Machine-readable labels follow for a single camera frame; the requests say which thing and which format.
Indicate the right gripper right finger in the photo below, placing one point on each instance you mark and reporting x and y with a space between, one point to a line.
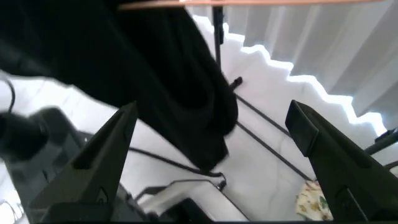
351 180

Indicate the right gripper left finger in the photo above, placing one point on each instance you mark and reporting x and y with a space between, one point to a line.
81 193

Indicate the black garment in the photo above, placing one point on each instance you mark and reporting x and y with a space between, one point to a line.
140 62

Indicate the pink clothes hanger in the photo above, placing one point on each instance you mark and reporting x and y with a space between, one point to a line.
248 2

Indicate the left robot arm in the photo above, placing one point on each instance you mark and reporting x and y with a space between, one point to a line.
21 133

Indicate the black clothes rack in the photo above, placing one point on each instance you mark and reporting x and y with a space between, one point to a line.
218 37

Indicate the cream printed garment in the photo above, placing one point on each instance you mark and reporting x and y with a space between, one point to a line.
311 202

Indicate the white curtain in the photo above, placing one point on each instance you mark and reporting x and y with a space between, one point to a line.
311 37

